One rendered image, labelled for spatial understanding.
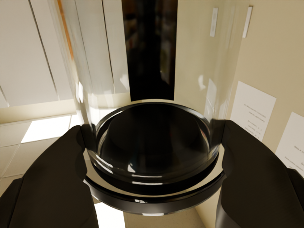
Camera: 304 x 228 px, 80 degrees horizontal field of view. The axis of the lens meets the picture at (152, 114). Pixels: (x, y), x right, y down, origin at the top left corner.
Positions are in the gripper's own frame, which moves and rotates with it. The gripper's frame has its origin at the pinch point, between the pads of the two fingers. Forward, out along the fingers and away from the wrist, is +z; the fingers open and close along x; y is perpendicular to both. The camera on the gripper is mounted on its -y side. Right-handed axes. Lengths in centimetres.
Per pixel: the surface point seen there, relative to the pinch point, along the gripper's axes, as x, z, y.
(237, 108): 43, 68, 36
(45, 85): -139, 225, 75
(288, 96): 48, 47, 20
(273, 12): 44, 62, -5
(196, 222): 34, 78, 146
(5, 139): -205, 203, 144
